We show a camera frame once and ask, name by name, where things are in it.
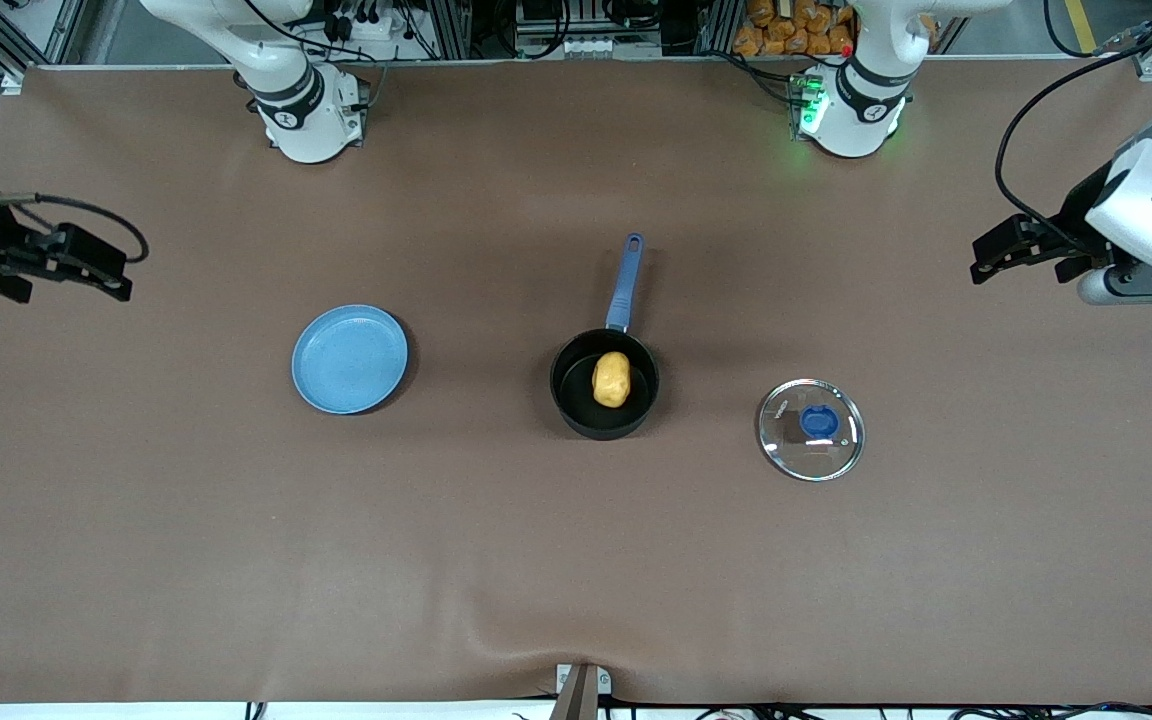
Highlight glass lid with blue knob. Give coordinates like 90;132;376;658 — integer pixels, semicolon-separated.
757;377;867;483

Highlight yellow potato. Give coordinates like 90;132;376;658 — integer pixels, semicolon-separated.
591;350;633;409

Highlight light blue round plate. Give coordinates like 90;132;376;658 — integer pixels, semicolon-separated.
291;304;409;416

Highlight bag of orange snacks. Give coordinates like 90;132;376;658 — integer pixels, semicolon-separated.
733;0;857;58

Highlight brown table mat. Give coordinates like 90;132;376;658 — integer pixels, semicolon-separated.
0;62;1152;706

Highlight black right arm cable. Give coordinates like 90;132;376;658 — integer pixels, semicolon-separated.
0;192;150;266

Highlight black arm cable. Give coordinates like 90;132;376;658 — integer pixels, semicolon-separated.
994;38;1152;256
0;192;150;266

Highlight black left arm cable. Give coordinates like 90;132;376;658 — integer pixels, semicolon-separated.
994;38;1152;256

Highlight dark pot with blue handle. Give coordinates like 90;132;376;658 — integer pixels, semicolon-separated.
549;233;661;442

